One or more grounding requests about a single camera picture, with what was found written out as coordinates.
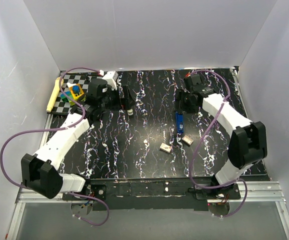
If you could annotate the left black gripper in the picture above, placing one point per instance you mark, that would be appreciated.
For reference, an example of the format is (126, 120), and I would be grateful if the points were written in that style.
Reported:
(128, 102)

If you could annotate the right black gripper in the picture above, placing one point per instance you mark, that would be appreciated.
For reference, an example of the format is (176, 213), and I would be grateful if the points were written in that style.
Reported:
(180, 95)

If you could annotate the white cream stapler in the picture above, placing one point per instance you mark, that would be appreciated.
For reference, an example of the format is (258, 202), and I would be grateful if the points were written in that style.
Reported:
(130, 112)

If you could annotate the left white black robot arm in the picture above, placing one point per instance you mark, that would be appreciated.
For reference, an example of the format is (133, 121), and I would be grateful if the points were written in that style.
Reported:
(40, 170)

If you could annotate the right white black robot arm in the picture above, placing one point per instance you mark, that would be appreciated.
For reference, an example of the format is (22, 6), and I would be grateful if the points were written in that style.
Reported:
(248, 139)

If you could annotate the staple box right one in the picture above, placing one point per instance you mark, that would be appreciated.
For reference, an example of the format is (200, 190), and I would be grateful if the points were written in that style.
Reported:
(187, 140)

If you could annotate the colourful toy block assembly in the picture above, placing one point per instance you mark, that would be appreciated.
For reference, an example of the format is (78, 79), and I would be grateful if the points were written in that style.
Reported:
(75, 92)

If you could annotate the staple box near centre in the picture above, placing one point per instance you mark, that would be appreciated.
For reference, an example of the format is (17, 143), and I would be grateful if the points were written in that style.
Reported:
(166, 148)

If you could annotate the black white checkerboard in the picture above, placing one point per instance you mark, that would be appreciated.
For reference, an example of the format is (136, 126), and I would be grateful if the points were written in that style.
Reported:
(62, 108)

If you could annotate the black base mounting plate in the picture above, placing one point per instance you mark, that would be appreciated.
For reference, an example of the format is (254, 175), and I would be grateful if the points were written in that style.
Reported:
(152, 193)

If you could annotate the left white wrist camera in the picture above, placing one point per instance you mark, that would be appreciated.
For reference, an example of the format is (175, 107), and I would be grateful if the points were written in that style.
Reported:
(111, 78)

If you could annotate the aluminium frame rail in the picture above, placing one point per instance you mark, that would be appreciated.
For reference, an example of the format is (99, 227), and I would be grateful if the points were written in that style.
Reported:
(25, 196)

